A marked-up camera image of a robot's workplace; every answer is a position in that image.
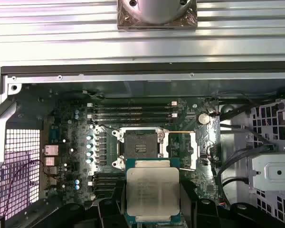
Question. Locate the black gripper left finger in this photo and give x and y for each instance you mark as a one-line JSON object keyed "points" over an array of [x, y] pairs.
{"points": [[109, 213]]}

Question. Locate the CPU socket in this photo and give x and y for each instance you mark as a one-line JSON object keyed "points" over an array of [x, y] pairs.
{"points": [[140, 142]]}

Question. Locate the silver PC case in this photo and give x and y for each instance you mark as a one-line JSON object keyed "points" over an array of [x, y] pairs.
{"points": [[133, 78]]}

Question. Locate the silver-topped CPU plate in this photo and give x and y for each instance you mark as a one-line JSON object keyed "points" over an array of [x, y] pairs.
{"points": [[152, 190]]}

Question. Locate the square black chip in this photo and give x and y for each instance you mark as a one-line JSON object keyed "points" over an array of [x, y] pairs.
{"points": [[210, 188]]}

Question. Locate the internal board connector socket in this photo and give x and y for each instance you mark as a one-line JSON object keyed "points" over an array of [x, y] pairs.
{"points": [[203, 156]]}

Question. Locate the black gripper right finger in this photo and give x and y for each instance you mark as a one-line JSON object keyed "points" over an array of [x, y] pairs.
{"points": [[190, 213]]}

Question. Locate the small cylindrical capacitor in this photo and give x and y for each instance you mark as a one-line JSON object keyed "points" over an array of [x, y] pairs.
{"points": [[89, 154], [76, 112], [88, 160], [89, 138], [89, 146], [77, 187], [77, 181], [76, 117]]}

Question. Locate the green motherboard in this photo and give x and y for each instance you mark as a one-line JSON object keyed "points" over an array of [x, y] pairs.
{"points": [[69, 133]]}

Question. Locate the metal socket cover frame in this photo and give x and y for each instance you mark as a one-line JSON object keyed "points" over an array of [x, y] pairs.
{"points": [[195, 152]]}

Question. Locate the silver rear port block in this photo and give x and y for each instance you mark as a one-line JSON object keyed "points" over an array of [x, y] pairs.
{"points": [[51, 150], [49, 161], [50, 181], [50, 171]]}

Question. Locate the blue rear port connector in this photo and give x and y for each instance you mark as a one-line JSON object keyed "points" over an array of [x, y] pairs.
{"points": [[54, 136]]}

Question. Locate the silver coin battery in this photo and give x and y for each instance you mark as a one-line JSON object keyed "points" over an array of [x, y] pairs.
{"points": [[203, 118]]}

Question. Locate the square brown mounting plate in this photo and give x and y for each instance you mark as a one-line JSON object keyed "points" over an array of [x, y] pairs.
{"points": [[123, 23]]}

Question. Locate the silver perforated disk bay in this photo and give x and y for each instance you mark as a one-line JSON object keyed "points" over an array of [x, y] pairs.
{"points": [[275, 171]]}

